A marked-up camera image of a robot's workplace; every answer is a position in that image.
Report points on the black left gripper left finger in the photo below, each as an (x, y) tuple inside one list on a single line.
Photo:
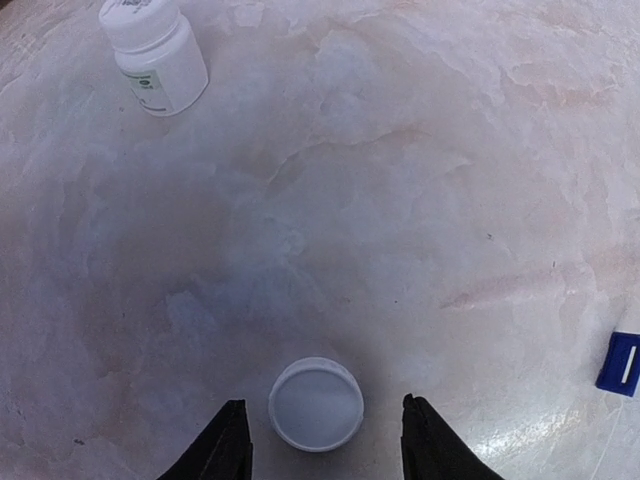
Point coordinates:
[(222, 451)]

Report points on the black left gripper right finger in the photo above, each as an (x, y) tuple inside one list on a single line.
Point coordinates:
[(431, 449)]

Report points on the small white bottle cap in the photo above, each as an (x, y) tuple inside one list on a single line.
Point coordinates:
[(316, 405)]

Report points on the clear plastic pill organizer box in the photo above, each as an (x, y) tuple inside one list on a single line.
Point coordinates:
[(619, 373)]

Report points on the white pill bottle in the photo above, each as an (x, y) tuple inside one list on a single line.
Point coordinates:
[(156, 51)]

